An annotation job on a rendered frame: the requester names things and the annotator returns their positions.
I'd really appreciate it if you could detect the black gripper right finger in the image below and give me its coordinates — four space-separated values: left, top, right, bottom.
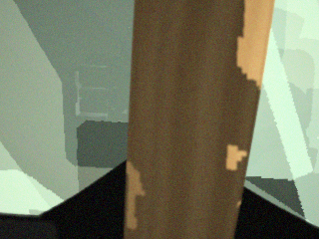
233 186 319 239

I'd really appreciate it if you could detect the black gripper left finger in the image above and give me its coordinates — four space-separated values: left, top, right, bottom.
0 160 127 239

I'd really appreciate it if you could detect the wooden board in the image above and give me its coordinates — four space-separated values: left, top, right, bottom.
124 0 275 239

